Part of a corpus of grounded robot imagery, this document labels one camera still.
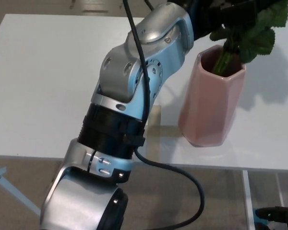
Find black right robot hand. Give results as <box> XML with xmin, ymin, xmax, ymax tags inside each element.
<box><xmin>254</xmin><ymin>205</ymin><xmax>288</xmax><ymax>230</ymax></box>

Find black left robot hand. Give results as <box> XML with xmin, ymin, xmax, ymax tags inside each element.
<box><xmin>168</xmin><ymin>0</ymin><xmax>279</xmax><ymax>40</ymax></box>

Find pink rose bouquet green stems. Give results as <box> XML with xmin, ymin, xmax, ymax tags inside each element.
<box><xmin>209</xmin><ymin>0</ymin><xmax>288</xmax><ymax>75</ymax></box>

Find pink faceted ceramic vase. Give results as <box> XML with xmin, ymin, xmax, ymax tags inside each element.
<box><xmin>177</xmin><ymin>45</ymin><xmax>247</xmax><ymax>147</ymax></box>

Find white table leg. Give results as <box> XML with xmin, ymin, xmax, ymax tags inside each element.
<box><xmin>276</xmin><ymin>172</ymin><xmax>285</xmax><ymax>209</ymax></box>
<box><xmin>241</xmin><ymin>170</ymin><xmax>255</xmax><ymax>230</ymax></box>

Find short beige tape strip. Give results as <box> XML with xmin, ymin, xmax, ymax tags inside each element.
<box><xmin>146</xmin><ymin>126</ymin><xmax>183</xmax><ymax>137</ymax></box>

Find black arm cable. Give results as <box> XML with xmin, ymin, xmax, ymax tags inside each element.
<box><xmin>122</xmin><ymin>0</ymin><xmax>205</xmax><ymax>230</ymax></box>

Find white metal stand frame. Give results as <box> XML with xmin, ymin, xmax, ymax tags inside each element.
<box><xmin>0</xmin><ymin>165</ymin><xmax>41</xmax><ymax>216</ymax></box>

